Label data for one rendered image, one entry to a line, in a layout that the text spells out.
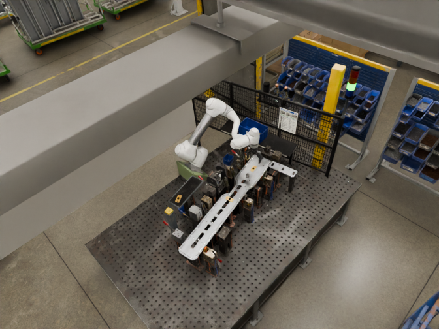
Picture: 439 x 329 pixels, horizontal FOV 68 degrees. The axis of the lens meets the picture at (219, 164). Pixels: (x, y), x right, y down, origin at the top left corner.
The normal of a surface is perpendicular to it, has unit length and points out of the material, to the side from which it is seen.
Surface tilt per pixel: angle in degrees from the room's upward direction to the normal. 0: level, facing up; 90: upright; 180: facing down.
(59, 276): 0
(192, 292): 0
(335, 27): 0
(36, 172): 90
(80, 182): 90
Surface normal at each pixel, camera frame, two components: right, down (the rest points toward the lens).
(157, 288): -0.07, -0.68
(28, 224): 0.69, 0.50
